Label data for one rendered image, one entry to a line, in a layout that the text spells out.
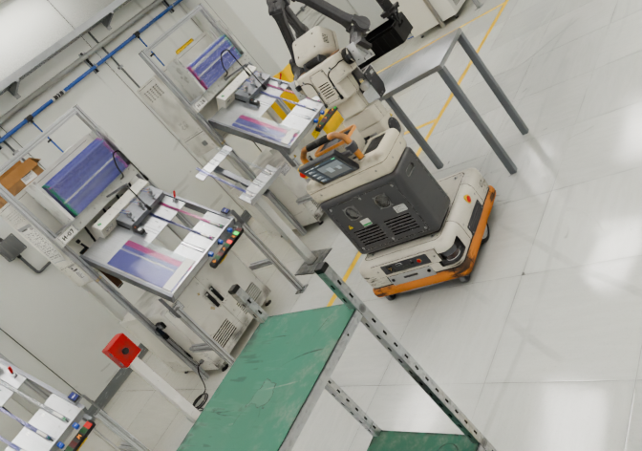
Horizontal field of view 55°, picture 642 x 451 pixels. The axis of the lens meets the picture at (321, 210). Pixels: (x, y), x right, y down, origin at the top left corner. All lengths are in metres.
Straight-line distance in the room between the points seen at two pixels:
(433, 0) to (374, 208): 4.79
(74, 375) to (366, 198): 3.32
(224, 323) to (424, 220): 1.80
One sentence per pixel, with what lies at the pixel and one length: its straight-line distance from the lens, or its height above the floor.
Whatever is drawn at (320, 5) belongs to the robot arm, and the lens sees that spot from 3.21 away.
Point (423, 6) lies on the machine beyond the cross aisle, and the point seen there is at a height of 0.33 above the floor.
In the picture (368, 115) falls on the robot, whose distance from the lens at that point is 3.25.
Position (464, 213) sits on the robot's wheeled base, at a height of 0.23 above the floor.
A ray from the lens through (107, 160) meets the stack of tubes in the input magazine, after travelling 4.29.
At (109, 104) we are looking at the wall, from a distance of 6.20.
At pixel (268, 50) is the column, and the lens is 6.79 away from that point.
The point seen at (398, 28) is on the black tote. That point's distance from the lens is 3.41.
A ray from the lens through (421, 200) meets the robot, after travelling 3.00.
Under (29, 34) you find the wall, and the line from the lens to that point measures 6.22.
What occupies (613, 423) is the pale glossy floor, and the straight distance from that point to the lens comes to 2.28.
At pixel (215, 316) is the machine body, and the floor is 0.30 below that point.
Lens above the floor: 1.71
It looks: 19 degrees down
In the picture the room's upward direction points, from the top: 41 degrees counter-clockwise
